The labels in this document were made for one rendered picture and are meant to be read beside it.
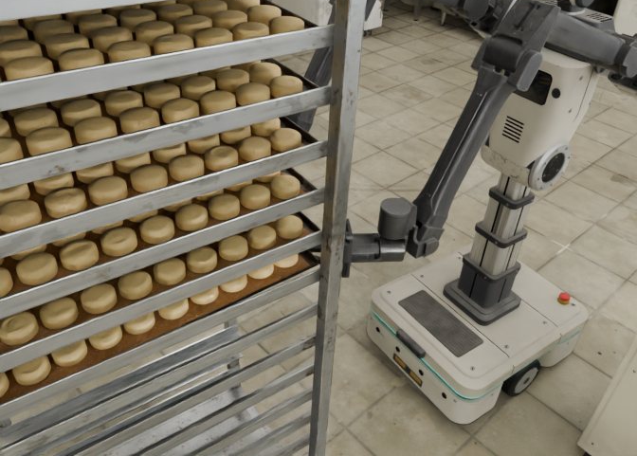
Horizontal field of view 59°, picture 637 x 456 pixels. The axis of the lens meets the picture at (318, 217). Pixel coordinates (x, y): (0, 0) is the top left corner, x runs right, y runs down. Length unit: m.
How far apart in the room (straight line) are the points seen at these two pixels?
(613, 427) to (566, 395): 0.39
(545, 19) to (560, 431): 1.48
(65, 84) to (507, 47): 0.74
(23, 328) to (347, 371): 1.44
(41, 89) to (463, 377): 1.52
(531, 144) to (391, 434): 1.03
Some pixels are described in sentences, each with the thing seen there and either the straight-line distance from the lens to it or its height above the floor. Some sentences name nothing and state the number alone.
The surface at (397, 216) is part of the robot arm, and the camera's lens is 1.04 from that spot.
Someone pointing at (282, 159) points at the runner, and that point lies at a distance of 0.86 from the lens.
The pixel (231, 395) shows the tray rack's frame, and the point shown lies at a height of 0.15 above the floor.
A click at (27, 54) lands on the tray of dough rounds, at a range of 0.77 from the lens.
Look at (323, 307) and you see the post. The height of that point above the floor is 0.90.
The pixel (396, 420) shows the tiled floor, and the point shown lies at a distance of 2.05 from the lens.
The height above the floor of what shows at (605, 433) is 0.21.
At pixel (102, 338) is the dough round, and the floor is 0.98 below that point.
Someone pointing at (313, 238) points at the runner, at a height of 1.06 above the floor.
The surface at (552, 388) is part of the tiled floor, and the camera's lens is 2.30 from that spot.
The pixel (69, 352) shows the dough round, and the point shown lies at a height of 0.98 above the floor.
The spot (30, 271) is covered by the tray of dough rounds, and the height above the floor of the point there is 1.15.
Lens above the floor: 1.67
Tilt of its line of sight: 36 degrees down
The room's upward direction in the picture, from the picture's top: 3 degrees clockwise
